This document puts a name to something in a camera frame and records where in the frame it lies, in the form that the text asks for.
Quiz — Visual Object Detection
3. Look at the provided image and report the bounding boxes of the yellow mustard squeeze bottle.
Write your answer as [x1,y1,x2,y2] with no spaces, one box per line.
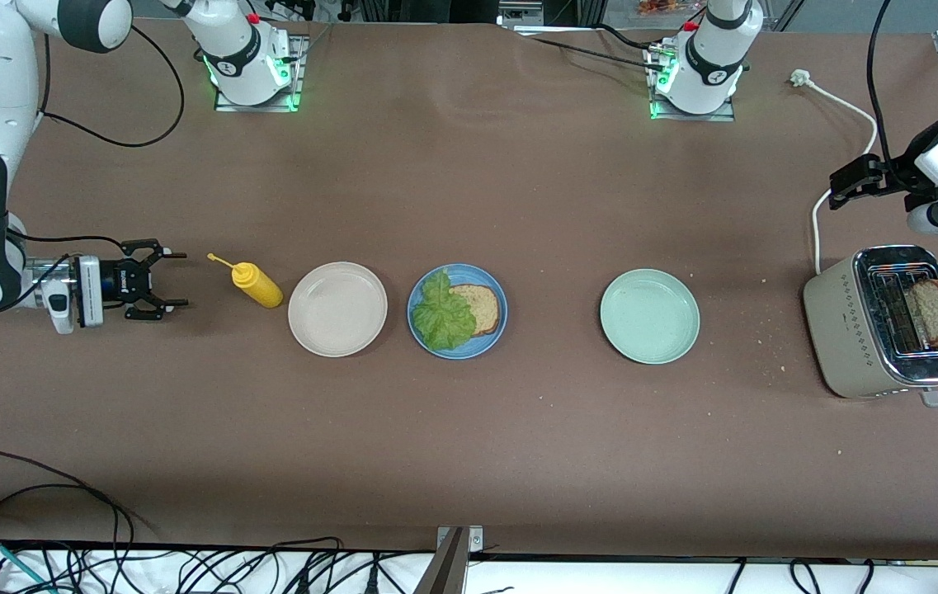
[206,252,284,309]

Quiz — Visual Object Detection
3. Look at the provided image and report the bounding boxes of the green lettuce leaf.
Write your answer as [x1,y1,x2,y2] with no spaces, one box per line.
[412,269,478,351]

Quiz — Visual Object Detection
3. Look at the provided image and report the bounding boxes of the brown toast slice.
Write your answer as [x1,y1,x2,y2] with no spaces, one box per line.
[904,279,938,347]
[448,284,502,336]

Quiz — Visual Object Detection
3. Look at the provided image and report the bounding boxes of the beige plate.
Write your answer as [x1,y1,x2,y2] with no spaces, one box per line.
[287,262,389,358]

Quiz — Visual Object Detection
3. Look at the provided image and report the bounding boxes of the pale green plate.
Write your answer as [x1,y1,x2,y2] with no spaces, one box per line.
[599,268,701,365]

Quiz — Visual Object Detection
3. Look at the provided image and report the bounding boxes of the blue plate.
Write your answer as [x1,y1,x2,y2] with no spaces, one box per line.
[407,263,509,361]

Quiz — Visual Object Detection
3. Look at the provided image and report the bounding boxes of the beige chrome two-slot toaster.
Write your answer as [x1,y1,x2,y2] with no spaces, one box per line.
[803,244,938,408]

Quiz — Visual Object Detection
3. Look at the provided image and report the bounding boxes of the thin black right gripper cable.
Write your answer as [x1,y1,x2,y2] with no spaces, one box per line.
[8,233,128,251]

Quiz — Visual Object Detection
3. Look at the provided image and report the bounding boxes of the white toaster power cord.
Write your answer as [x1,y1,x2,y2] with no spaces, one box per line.
[790,69,879,275]

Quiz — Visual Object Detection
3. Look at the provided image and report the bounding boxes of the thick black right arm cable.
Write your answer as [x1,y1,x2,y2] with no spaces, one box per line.
[41,23,186,149]

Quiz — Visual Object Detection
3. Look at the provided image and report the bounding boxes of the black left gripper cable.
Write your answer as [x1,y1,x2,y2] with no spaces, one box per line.
[865,0,908,163]

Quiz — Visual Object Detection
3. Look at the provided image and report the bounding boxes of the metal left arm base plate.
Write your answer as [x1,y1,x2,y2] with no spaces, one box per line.
[647,41,738,123]

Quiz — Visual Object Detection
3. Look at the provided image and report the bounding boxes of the black looped floor cable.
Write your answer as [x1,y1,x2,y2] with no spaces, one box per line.
[0,450,139,594]

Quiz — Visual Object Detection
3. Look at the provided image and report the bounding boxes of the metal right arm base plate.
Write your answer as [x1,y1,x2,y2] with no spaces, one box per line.
[213,35,309,113]

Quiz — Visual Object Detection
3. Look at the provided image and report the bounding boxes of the black cables along table edge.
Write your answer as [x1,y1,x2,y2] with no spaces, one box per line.
[518,25,667,72]

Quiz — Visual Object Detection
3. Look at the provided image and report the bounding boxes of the aluminium profile bracket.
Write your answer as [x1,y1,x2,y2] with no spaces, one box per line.
[412,526,486,594]

